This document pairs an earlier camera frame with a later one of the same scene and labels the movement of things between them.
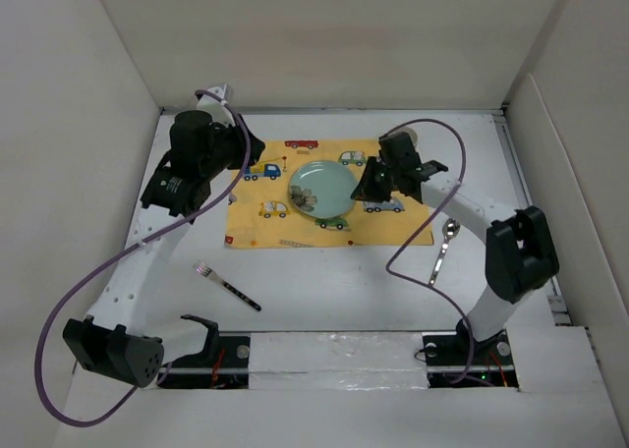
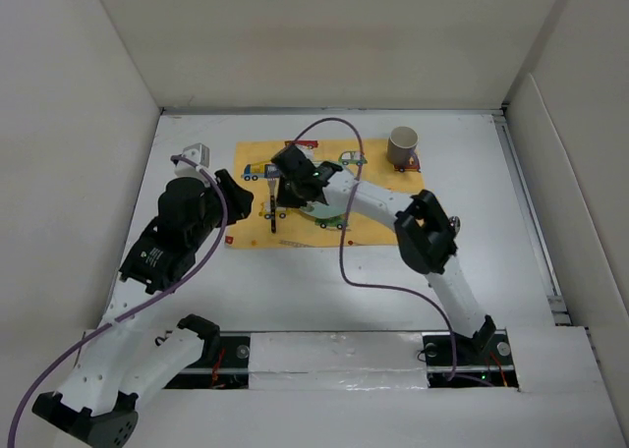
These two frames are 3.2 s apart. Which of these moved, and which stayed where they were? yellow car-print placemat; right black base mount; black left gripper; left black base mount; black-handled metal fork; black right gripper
Moved: black right gripper; black left gripper; black-handled metal fork
Stayed: right black base mount; yellow car-print placemat; left black base mount
